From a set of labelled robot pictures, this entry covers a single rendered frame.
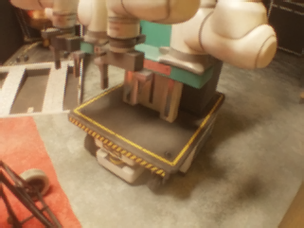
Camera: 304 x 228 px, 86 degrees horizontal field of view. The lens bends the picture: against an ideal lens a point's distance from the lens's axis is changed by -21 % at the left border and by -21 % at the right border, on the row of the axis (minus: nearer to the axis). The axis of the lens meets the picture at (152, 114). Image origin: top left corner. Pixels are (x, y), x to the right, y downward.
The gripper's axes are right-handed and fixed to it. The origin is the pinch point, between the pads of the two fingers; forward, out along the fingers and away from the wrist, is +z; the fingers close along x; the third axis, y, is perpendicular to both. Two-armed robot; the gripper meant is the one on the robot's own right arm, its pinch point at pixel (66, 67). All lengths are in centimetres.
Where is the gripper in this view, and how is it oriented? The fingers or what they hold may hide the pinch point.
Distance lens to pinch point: 83.3
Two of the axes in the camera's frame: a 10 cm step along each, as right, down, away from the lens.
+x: -8.4, -3.7, 3.9
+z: -1.1, 8.2, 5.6
